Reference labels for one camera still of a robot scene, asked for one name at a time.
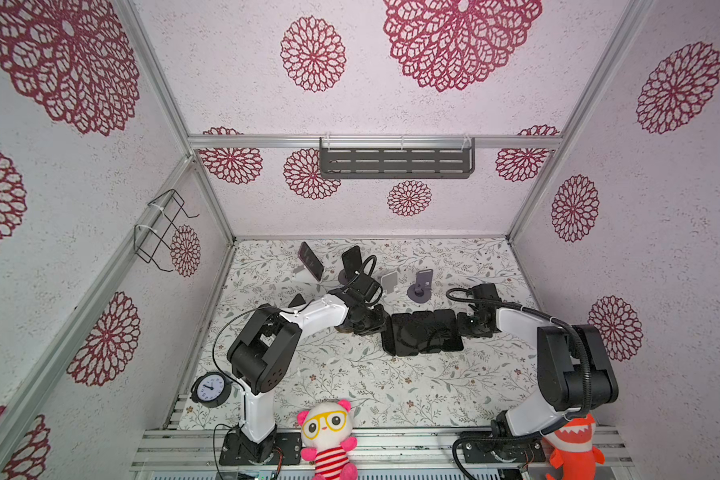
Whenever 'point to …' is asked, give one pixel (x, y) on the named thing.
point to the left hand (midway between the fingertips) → (385, 331)
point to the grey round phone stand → (342, 277)
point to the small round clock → (211, 389)
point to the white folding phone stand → (389, 281)
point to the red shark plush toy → (572, 450)
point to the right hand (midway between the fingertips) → (463, 324)
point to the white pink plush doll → (326, 434)
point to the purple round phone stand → (421, 290)
